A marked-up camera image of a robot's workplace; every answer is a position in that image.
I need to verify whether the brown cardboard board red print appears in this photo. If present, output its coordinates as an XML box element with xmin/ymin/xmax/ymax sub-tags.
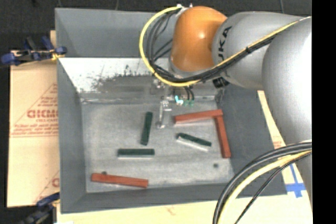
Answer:
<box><xmin>6</xmin><ymin>29</ymin><xmax>61</xmax><ymax>208</ymax></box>

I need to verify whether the red-brown flat block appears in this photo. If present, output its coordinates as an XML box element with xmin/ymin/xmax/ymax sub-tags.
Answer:
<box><xmin>173</xmin><ymin>109</ymin><xmax>224</xmax><ymax>124</ymax></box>
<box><xmin>214</xmin><ymin>115</ymin><xmax>232</xmax><ymax>159</ymax></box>
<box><xmin>90</xmin><ymin>173</ymin><xmax>150</xmax><ymax>189</ymax></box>

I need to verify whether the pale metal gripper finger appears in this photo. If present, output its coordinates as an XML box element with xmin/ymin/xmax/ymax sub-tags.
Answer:
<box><xmin>156</xmin><ymin>101</ymin><xmax>166</xmax><ymax>130</ymax></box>
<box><xmin>164</xmin><ymin>105</ymin><xmax>173</xmax><ymax>126</ymax></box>

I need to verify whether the black cylinder on white bracket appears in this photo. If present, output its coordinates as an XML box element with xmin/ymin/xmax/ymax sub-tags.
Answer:
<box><xmin>212</xmin><ymin>77</ymin><xmax>230</xmax><ymax>104</ymax></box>

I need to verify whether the dark green flat block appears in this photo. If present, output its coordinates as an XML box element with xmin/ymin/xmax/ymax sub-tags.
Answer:
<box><xmin>175</xmin><ymin>132</ymin><xmax>213</xmax><ymax>148</ymax></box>
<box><xmin>117</xmin><ymin>148</ymin><xmax>155</xmax><ymax>158</ymax></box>
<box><xmin>140</xmin><ymin>111</ymin><xmax>154</xmax><ymax>146</ymax></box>

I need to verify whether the grey metal bin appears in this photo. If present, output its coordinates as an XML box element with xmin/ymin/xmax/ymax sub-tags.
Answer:
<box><xmin>54</xmin><ymin>7</ymin><xmax>288</xmax><ymax>213</ymax></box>

